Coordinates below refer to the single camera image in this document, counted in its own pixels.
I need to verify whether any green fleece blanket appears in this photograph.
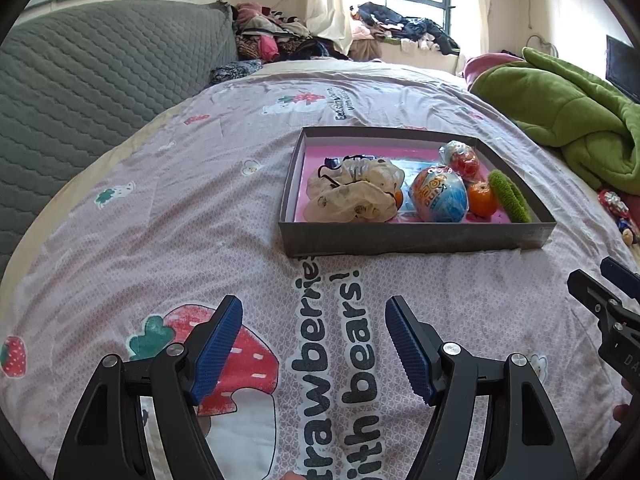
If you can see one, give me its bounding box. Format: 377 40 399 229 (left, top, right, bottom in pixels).
471 47 639 195

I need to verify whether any large red blue toy egg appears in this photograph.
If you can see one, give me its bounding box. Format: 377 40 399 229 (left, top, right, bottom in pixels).
409 165 469 223

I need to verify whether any clothes pile by headboard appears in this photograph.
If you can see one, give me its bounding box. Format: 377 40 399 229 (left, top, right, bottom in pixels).
208 2 349 86

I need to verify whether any green fuzzy ring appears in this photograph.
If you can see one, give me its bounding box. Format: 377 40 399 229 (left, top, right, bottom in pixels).
487 168 534 224

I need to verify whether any blue snack packet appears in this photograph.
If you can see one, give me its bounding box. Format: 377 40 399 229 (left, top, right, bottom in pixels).
616 218 639 247

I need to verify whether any dark cardboard box tray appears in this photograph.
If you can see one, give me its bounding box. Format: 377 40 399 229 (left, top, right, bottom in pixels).
279 127 556 258

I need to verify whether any pink strawberry bed sheet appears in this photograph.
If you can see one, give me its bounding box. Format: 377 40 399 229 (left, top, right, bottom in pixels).
1 70 634 479

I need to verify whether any grey quilted headboard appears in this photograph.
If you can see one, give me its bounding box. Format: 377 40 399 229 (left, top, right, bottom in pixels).
1 0 238 263

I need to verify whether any orange tangerine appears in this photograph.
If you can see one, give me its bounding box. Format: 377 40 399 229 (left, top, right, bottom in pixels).
394 190 404 209
466 181 498 219

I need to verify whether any beige sheer drawstring bag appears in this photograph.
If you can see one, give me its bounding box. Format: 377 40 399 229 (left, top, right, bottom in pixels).
304 157 405 223

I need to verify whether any person's right hand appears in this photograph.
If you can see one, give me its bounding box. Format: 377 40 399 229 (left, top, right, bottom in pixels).
613 378 637 424

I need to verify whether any clothes pile on windowsill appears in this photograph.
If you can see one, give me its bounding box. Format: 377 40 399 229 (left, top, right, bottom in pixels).
350 2 460 55

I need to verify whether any cream curtain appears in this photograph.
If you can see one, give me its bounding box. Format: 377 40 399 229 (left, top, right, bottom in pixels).
305 0 352 54

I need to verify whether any red silver snack wrapper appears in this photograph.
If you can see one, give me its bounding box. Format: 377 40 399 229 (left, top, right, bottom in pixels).
598 188 630 221

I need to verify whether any pink pillow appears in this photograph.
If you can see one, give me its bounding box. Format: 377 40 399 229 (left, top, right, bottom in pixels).
462 52 521 89

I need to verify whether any black television screen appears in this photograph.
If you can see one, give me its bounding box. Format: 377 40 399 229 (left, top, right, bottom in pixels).
605 36 640 103

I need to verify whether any person's left hand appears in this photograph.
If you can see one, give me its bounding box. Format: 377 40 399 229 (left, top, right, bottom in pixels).
281 471 306 480

